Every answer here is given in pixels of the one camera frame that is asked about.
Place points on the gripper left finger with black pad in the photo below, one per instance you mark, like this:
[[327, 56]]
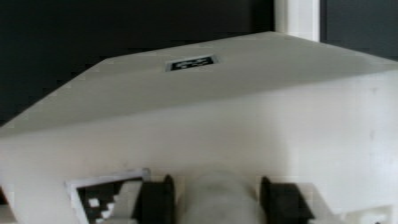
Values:
[[154, 207]]

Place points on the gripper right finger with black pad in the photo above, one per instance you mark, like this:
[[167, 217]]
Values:
[[282, 203]]

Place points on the white cabinet body box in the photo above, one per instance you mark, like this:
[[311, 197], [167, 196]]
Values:
[[261, 103]]

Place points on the white L-shaped fence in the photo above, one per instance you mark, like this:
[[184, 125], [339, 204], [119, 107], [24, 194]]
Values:
[[296, 18]]

